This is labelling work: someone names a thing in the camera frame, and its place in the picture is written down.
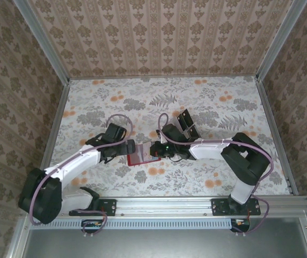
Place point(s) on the floral table cover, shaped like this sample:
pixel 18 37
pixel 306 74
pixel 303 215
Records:
pixel 196 91

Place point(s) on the aluminium side rail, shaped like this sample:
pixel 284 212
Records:
pixel 276 134
pixel 56 121

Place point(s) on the aluminium frame post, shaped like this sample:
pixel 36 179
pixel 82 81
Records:
pixel 279 40
pixel 44 40

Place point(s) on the black controller board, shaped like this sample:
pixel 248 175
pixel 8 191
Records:
pixel 243 225
pixel 91 227

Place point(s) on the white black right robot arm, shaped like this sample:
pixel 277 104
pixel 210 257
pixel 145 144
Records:
pixel 210 150

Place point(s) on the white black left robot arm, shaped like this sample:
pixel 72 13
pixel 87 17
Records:
pixel 78 164

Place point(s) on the aluminium mounting rail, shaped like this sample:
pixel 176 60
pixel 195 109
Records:
pixel 164 207

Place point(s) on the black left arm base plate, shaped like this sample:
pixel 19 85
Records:
pixel 110 207

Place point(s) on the pink white VIP card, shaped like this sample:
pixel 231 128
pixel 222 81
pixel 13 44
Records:
pixel 142 150

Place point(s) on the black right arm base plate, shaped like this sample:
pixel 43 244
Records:
pixel 218 207

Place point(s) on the grey metal panel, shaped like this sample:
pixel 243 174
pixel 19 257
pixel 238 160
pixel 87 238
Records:
pixel 164 244

